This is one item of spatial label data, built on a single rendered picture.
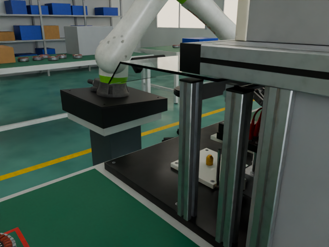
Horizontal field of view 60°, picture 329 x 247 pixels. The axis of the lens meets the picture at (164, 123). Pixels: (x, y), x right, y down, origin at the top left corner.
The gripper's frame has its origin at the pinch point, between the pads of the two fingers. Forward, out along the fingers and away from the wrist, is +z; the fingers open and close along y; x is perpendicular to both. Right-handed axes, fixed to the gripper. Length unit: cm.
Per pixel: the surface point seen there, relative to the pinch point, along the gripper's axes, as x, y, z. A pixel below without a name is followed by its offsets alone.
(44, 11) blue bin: -193, -209, -541
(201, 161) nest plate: -5, 58, 0
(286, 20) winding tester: 37, 73, 5
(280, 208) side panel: 17, 83, 21
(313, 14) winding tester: 40, 74, 8
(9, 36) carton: -243, -136, -531
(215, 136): 6, 62, 1
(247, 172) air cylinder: 5, 63, 12
